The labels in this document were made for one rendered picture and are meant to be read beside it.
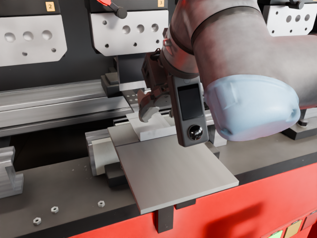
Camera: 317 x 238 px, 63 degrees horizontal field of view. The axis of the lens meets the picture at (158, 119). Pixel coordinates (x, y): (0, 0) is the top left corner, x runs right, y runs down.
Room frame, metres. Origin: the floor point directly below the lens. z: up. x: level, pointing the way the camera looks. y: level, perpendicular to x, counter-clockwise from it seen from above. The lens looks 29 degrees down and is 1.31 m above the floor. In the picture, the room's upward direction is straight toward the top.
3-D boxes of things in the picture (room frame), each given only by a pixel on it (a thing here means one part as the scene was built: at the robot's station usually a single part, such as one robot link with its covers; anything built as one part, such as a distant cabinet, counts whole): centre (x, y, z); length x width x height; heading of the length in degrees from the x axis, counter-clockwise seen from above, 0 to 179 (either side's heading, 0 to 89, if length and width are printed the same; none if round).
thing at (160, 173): (0.43, -0.01, 1.00); 0.26 x 0.18 x 0.01; 21
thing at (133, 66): (0.57, 0.04, 1.13); 0.10 x 0.02 x 0.10; 111
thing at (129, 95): (0.72, 0.09, 1.01); 0.26 x 0.12 x 0.05; 21
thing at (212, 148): (0.53, -0.02, 0.89); 0.30 x 0.05 x 0.03; 111
